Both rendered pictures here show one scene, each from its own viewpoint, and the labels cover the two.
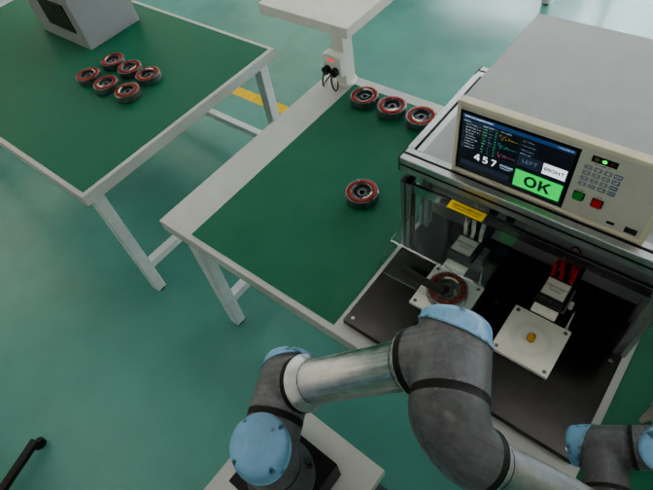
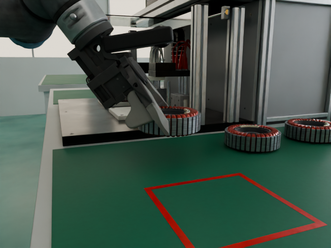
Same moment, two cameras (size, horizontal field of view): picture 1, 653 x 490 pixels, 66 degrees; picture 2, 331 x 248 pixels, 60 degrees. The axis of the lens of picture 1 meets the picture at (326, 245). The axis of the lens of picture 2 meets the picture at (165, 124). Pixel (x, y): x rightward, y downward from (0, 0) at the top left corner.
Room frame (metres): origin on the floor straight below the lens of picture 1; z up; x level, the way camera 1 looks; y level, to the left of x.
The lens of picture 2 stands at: (-0.23, -0.85, 0.92)
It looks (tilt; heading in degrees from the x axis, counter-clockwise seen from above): 12 degrees down; 22
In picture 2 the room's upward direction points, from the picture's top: straight up
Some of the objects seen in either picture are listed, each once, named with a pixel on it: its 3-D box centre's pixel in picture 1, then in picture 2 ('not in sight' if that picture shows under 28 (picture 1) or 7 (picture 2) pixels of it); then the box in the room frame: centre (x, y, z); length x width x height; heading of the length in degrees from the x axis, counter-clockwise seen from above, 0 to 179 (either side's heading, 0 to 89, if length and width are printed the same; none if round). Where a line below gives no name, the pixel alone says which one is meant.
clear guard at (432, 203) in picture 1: (458, 238); (120, 29); (0.70, -0.31, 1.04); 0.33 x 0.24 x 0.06; 133
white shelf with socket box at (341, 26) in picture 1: (340, 52); not in sight; (1.67, -0.19, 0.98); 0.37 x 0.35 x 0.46; 43
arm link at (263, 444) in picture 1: (265, 449); not in sight; (0.32, 0.20, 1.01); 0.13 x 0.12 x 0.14; 158
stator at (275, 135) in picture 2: not in sight; (251, 137); (0.38, -0.81, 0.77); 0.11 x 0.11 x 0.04
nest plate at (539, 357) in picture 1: (530, 340); (138, 111); (0.53, -0.46, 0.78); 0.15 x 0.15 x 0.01; 43
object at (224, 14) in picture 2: not in sight; (177, 26); (0.73, -0.51, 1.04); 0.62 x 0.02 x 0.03; 43
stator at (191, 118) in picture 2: not in sight; (169, 120); (0.24, -0.67, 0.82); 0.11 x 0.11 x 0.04
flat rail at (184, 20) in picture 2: (520, 234); (155, 29); (0.68, -0.45, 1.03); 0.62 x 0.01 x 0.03; 43
